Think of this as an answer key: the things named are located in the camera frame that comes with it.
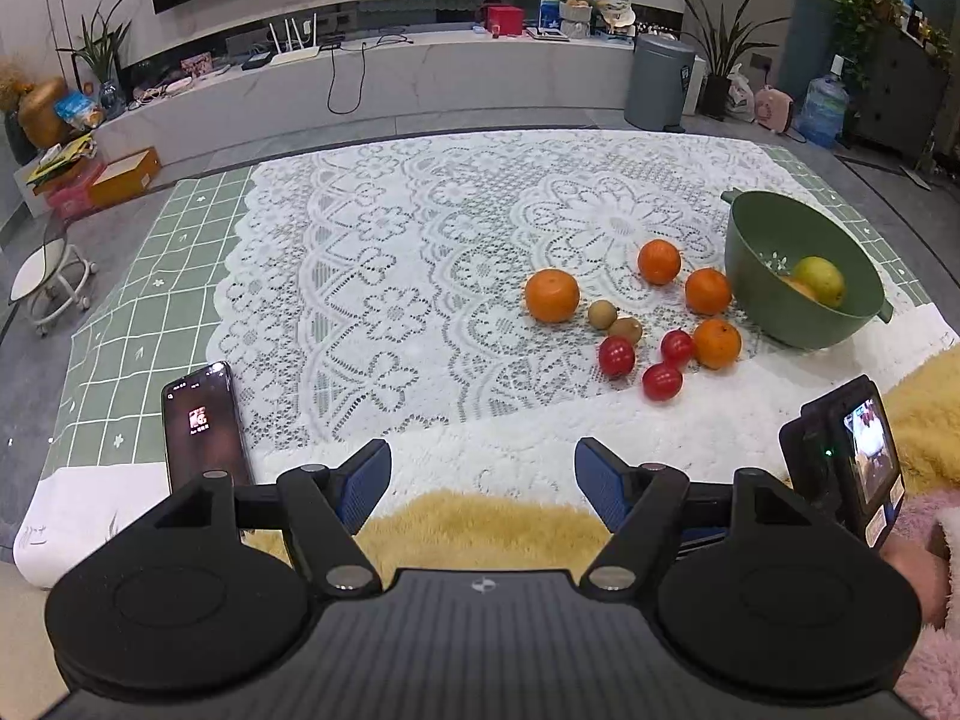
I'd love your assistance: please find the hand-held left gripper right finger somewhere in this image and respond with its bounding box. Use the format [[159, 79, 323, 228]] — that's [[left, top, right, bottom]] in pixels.
[[574, 437, 826, 595]]

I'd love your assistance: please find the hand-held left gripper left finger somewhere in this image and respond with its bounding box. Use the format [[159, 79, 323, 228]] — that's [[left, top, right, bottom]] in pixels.
[[142, 439, 395, 595]]

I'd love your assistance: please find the green bowl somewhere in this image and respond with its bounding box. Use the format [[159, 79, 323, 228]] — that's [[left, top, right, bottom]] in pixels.
[[721, 190, 896, 352]]

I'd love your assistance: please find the pink fuzzy sleeved forearm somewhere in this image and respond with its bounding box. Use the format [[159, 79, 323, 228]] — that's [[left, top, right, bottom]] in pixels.
[[877, 491, 960, 720]]

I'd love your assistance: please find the person's right hand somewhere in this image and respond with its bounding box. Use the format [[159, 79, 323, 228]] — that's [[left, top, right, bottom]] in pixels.
[[877, 536, 947, 627]]

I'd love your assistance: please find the yellow furry cloth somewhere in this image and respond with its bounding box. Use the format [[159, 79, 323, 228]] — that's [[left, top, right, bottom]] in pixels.
[[240, 345, 960, 580]]

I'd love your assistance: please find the black smartphone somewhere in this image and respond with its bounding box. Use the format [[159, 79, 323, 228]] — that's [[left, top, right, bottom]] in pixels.
[[161, 360, 256, 497]]

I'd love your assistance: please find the yellow lemon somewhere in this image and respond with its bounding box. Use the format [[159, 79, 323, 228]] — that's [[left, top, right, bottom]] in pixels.
[[793, 256, 847, 309]]

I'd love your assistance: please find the white lace tablecloth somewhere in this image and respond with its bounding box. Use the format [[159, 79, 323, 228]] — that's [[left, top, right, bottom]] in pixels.
[[214, 127, 960, 526]]

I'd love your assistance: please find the green checked tablecloth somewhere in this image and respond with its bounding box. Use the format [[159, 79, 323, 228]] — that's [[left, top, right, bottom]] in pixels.
[[56, 142, 931, 482]]

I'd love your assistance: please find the blue water jug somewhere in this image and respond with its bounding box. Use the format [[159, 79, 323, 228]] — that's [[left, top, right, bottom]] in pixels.
[[796, 75, 851, 150]]

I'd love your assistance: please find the pink heater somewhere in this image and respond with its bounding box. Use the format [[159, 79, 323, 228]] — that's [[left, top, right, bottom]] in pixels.
[[754, 85, 798, 135]]

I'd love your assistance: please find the dark grey cabinet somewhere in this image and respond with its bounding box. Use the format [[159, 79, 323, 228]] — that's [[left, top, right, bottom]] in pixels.
[[853, 21, 955, 167]]

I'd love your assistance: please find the white plastic bag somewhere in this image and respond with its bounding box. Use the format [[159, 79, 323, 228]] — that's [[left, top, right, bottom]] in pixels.
[[725, 64, 757, 122]]

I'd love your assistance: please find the white rolling stool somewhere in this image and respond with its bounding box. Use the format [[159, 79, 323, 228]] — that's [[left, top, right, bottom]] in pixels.
[[9, 231, 99, 338]]

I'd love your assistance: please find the orange cardboard box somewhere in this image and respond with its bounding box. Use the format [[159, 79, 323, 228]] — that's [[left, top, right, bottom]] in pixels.
[[88, 147, 163, 208]]

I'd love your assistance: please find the grey pedal trash bin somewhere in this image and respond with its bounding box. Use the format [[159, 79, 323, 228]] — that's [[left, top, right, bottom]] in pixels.
[[625, 33, 698, 133]]

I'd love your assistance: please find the white stone media console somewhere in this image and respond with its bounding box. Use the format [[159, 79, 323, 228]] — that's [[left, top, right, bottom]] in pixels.
[[88, 13, 638, 167]]

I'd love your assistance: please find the pink box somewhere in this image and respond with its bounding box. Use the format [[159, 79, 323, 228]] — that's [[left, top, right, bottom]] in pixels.
[[46, 161, 107, 219]]

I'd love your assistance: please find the potted plant in black pot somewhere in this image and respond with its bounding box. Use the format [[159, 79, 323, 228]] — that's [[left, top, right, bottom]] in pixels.
[[671, 0, 793, 122]]

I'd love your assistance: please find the white router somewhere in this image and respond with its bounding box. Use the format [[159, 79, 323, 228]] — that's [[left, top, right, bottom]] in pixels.
[[268, 12, 320, 65]]

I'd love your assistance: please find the stack of yellow-green books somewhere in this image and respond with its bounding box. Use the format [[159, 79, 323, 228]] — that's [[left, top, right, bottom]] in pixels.
[[26, 135, 96, 189]]

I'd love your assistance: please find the trailing green plant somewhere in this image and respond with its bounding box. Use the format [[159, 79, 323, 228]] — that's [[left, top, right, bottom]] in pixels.
[[820, 0, 906, 83]]

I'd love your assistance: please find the red box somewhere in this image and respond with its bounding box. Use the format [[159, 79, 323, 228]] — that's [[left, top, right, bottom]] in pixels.
[[484, 4, 525, 39]]

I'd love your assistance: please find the blue snack bag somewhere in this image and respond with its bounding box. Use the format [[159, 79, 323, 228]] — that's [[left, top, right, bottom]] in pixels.
[[54, 90, 107, 129]]

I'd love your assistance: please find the illustrated picture board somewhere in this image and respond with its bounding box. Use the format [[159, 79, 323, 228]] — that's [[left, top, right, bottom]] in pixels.
[[541, 0, 639, 39]]

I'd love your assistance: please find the brown teddy bear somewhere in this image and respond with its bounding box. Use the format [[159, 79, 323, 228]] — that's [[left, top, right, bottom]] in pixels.
[[559, 0, 598, 39]]

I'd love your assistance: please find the golden gourd ornament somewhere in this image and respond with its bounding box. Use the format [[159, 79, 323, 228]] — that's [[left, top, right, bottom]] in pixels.
[[16, 76, 71, 152]]

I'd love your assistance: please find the leafy plant in glass vase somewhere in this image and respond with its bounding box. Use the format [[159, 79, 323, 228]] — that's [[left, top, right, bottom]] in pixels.
[[56, 0, 137, 112]]

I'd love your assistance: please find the black cable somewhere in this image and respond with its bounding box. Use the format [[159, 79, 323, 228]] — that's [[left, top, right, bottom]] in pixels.
[[325, 30, 415, 116]]

